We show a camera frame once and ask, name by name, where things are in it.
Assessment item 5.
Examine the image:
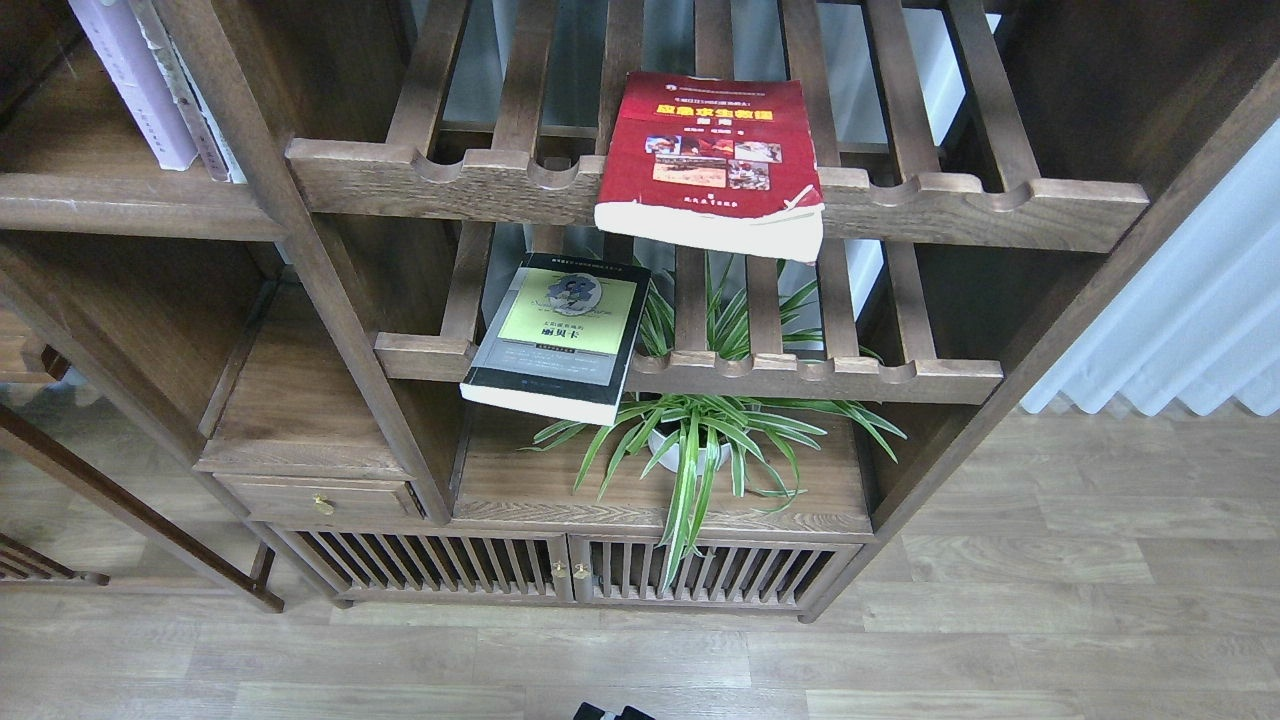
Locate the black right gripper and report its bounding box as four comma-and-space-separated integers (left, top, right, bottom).
572, 702, 655, 720

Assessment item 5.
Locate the worn standing book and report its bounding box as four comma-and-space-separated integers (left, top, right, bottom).
129, 0, 247, 184

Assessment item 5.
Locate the black and green book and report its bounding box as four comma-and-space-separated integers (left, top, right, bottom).
460, 252, 652, 425

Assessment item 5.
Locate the white lavender book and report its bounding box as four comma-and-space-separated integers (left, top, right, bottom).
70, 1, 197, 170

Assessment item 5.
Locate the white plant pot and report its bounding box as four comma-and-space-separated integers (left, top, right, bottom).
646, 421, 710, 477

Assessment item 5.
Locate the brass drawer knob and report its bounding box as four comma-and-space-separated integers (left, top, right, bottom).
314, 495, 337, 516

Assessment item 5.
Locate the white curtain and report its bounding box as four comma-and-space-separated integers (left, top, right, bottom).
1021, 126, 1279, 416

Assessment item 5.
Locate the red thick book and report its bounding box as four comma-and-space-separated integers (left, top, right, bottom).
594, 70, 824, 263

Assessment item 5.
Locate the green spider plant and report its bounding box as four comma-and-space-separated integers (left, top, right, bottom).
524, 260, 908, 587

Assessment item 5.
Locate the dark wooden bookshelf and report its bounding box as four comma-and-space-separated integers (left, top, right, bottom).
3, 1, 1277, 623

